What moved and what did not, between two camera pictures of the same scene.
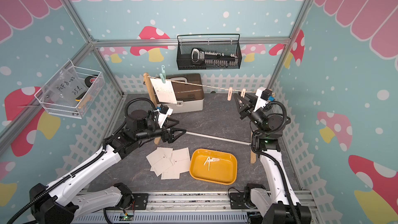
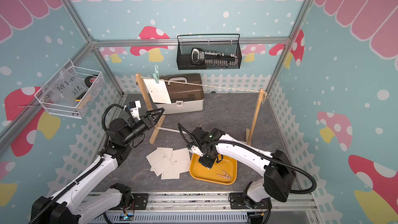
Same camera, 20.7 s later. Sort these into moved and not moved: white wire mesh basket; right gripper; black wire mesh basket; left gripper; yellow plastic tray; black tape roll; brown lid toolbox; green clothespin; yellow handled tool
Moved: right gripper; green clothespin; left gripper
Not moved: black wire mesh basket; black tape roll; white wire mesh basket; yellow plastic tray; brown lid toolbox; yellow handled tool
